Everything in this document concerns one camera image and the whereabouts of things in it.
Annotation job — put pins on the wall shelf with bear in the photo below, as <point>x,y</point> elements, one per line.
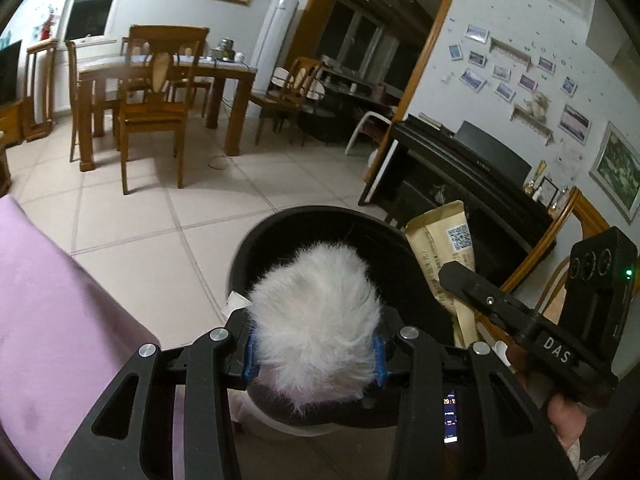
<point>532,122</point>

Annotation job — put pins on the wooden dining chair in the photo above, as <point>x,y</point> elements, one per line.
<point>192,85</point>
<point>290,85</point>

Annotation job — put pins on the metal kettle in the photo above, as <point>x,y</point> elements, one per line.
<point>223,52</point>

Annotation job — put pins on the black upright piano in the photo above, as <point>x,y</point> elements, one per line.
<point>450,170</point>

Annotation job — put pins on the cream teddy bear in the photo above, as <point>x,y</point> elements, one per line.
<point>536,105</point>

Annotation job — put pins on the red flower vase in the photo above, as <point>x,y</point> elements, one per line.
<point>47,27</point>

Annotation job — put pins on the wooden chair with curved back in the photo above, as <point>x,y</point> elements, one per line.
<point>72,90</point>

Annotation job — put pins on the framed certificate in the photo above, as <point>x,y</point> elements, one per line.
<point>548,191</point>

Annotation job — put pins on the wooden door frame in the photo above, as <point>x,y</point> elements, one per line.
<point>440,60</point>

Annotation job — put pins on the white framed window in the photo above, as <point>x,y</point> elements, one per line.
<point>92,10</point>

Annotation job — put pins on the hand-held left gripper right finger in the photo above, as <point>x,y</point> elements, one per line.
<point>380,365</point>

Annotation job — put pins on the white fluffy ball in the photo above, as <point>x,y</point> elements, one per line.
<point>315,325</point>

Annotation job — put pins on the black round waste bin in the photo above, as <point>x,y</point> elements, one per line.
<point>300,240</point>

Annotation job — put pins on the wooden dining table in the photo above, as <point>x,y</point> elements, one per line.
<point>235,90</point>

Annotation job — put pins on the white plastic chair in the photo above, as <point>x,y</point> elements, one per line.
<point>370,120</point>

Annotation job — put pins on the wooden chair with splat back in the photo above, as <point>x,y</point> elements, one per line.
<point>150,115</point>

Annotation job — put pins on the group of wall photos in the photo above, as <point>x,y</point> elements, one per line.
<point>472,80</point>

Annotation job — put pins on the gold trophy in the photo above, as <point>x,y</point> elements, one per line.
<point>537,175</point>

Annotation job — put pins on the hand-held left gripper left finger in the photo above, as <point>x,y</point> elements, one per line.
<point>248,360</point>

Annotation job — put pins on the brown paper packet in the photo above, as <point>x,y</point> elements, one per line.
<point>440,245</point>

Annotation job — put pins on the black flat television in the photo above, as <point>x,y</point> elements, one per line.
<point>10,72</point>

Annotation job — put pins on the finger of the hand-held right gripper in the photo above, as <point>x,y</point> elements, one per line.
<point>480,295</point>

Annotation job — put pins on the person's right hand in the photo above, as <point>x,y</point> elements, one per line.
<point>567,417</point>

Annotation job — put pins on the phone with lit screen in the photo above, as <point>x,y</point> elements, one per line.
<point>450,415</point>

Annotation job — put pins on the white standing air conditioner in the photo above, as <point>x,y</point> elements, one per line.
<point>272,45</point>

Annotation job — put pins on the tall wooden plant stand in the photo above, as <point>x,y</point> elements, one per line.
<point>42,50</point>

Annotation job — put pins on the small wall shelf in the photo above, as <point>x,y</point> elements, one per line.
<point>510,50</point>

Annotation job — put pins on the purple tablecloth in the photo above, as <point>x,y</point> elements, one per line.
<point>60,310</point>

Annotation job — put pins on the wooden coffee table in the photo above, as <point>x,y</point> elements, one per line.
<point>4,165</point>

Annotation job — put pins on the wooden television cabinet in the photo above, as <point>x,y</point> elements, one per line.
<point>11,125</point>

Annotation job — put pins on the framed landscape picture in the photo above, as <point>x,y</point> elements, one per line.
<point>617,170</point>

